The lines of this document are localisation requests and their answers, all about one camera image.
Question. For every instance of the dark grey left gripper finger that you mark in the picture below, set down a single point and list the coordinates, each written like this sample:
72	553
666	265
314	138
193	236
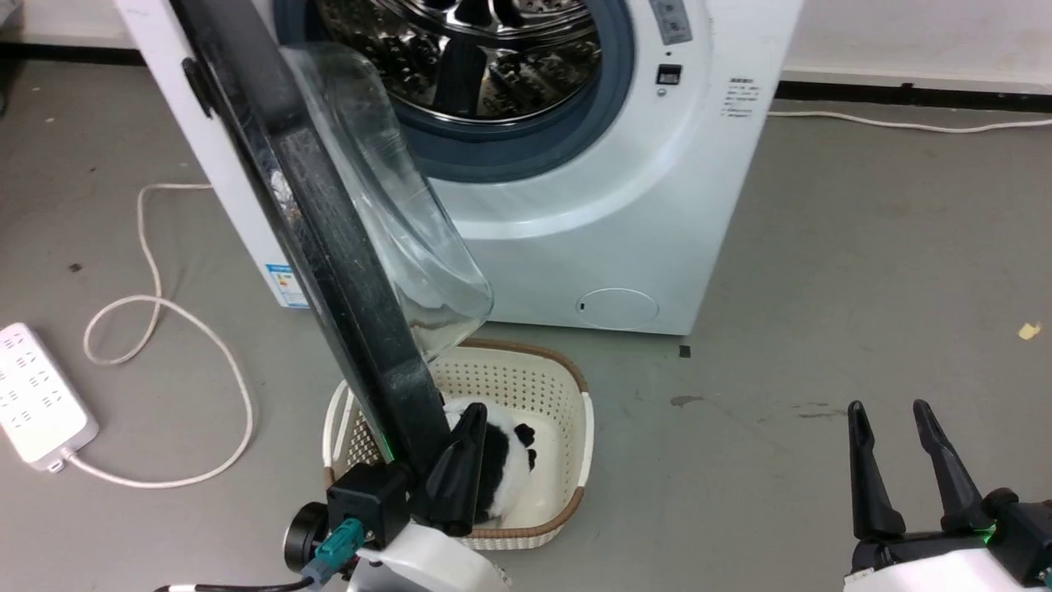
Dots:
460	477

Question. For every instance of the stainless steel washer drum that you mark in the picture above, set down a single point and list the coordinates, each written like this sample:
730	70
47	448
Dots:
493	57

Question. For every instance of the blue energy label sticker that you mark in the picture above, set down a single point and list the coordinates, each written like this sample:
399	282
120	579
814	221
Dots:
283	284

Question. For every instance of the white front-load washing machine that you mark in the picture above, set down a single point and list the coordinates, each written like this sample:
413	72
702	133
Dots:
625	205

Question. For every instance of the cream plastic laundry basket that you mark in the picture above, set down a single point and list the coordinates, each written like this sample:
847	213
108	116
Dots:
559	386

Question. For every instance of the round white filter cover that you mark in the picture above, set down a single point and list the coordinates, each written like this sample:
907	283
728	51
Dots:
618	308

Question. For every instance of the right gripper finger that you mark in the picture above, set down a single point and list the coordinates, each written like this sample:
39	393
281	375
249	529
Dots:
953	477
869	485

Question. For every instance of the grey-blue rubber door gasket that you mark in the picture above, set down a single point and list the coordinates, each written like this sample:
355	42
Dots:
612	90

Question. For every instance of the black and white panda plush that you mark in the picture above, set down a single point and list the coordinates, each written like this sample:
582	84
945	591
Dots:
503	460

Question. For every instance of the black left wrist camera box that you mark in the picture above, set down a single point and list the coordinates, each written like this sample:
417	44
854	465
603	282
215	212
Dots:
370	501

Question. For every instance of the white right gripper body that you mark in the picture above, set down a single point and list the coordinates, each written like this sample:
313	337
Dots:
929	567

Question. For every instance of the black door latch socket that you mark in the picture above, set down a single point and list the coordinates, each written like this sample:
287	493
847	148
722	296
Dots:
669	75

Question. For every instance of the black washing machine door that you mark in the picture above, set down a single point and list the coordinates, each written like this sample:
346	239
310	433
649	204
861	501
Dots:
329	247

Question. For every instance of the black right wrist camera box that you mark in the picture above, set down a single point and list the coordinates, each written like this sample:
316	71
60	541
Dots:
1027	534

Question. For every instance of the small yellow floor scrap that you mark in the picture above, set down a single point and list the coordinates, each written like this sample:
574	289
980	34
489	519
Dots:
1030	330

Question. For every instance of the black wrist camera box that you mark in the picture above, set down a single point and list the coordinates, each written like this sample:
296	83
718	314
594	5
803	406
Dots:
370	501
1027	534

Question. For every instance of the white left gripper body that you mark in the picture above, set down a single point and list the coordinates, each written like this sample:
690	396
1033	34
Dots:
436	567

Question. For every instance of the white power strip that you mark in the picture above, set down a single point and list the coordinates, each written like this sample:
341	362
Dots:
37	395

